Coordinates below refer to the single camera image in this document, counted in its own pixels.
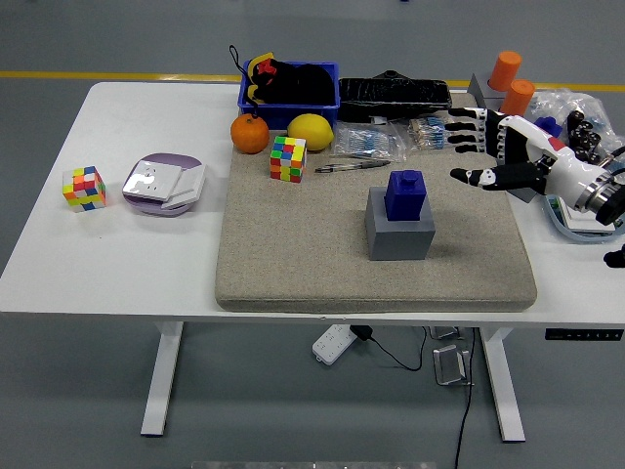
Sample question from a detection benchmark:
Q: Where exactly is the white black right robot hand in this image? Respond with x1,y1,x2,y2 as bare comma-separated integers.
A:
447,107,604,209

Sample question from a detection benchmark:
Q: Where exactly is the blue square seal stamp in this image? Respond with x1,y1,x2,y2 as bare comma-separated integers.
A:
383,169,429,224
534,115,563,139

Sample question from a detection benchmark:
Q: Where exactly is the orange cylinder seal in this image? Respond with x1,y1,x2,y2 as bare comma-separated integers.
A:
498,78,537,118
487,50,522,93

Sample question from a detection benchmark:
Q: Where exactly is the crumpled clear plastic bag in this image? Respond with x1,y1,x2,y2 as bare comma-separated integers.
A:
529,87,625,170

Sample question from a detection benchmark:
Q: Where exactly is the light blue plate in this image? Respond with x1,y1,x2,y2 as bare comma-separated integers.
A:
541,192,625,243

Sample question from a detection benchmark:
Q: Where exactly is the small clear resistor bag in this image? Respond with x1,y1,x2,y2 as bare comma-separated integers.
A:
407,115,460,152

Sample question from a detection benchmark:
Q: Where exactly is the black plastic-wrapped flat object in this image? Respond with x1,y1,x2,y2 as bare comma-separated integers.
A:
337,69,453,123

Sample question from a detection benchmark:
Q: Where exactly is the large clear resistor bag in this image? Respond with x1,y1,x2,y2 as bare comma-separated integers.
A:
334,121,409,164

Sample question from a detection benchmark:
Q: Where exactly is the silver ballpoint pen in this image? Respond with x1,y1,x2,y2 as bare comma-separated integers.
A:
314,159,392,175

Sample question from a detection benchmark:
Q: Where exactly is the black table control panel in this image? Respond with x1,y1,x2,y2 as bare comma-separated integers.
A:
545,329,625,342

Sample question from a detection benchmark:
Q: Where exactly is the yellow lemon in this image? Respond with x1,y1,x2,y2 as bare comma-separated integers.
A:
286,113,336,151

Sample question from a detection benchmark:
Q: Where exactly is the white table leg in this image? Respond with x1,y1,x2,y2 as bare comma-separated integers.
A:
478,325,527,444
140,320,186,438

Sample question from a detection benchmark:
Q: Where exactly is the blue plastic bin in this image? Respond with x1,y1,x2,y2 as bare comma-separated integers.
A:
236,60,342,132

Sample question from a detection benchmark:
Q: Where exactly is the black pouch with yellow trim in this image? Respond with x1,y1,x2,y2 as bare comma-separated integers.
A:
243,52,338,107

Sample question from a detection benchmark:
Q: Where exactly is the large colourful puzzle cube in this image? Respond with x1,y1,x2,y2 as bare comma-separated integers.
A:
270,135,308,184

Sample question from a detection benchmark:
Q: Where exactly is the grey-brown fabric mat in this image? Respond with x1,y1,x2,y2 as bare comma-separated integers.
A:
214,92,538,314

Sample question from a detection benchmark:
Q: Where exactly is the white power strip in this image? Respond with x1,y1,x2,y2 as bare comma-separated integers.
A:
312,324,355,365

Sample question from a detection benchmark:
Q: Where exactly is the orange fruit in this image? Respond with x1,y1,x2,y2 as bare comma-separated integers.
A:
229,114,271,155

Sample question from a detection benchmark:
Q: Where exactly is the purple plate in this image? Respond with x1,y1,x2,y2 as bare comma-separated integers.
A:
121,152,206,218

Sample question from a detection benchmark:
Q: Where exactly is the small colourful puzzle cube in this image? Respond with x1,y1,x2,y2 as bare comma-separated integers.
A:
62,165,107,214

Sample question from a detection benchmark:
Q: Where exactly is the white wall switch panel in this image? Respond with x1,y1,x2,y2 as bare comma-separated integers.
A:
561,202,617,234
160,164,207,210

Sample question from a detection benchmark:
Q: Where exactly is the large metal bracket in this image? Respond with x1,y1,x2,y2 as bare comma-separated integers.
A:
433,344,475,387

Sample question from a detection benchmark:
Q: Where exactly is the thin black plug cable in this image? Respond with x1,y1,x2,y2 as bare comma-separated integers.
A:
365,325,429,371

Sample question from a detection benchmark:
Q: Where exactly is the long black floor cable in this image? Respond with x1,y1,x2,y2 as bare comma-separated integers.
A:
453,326,478,469

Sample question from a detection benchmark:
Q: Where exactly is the black strap loop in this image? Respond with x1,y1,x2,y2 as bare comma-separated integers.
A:
228,44,260,121

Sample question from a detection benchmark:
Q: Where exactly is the white wall socket panel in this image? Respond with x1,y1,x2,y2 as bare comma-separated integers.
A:
121,159,187,201

